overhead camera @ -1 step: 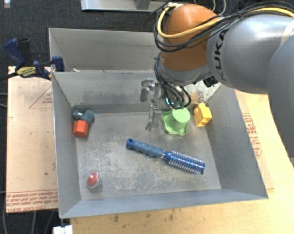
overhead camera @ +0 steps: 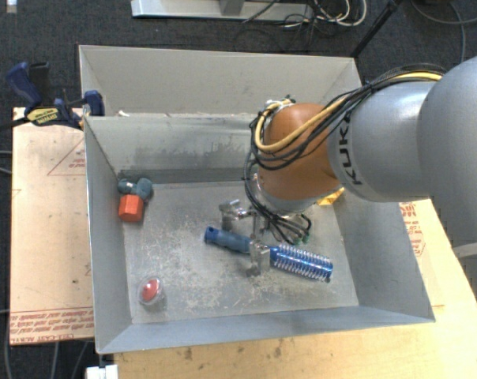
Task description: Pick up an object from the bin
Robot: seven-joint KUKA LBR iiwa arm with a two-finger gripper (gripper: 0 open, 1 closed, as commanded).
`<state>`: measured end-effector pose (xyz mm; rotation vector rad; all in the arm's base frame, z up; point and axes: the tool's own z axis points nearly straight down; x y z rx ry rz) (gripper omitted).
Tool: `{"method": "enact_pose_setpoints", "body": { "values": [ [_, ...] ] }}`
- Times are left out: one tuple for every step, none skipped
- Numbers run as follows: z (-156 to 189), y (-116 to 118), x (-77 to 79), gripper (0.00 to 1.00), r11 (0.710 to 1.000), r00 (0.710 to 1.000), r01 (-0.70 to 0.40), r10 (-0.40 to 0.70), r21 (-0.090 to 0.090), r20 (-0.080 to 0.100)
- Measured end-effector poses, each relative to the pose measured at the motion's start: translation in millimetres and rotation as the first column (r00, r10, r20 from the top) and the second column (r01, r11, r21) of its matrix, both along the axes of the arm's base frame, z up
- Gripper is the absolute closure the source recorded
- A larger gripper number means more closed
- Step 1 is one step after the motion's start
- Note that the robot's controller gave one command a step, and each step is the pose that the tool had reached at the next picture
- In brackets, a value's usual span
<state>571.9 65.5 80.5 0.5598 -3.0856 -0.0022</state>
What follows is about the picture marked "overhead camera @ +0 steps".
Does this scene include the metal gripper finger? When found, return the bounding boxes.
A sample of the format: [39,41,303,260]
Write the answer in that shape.
[245,240,272,279]
[218,198,250,232]

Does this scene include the blue hair brush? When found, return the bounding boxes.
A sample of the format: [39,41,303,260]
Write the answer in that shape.
[204,226,334,283]

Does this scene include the grey metal bin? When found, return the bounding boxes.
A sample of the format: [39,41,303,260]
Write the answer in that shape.
[78,44,437,355]

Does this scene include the yellow shiny packet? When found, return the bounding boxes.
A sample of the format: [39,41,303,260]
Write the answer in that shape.
[316,187,345,207]

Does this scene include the dark teal toy dumbbell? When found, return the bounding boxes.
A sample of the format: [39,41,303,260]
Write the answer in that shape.
[117,177,154,204]

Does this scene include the orange hexagonal block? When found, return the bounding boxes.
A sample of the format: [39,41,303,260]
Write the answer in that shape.
[118,193,146,223]

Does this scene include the red button in clear dome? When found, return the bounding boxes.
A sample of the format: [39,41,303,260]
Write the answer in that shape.
[137,276,168,312]

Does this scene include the brown cardboard board red print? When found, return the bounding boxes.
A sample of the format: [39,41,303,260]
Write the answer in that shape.
[9,107,427,347]

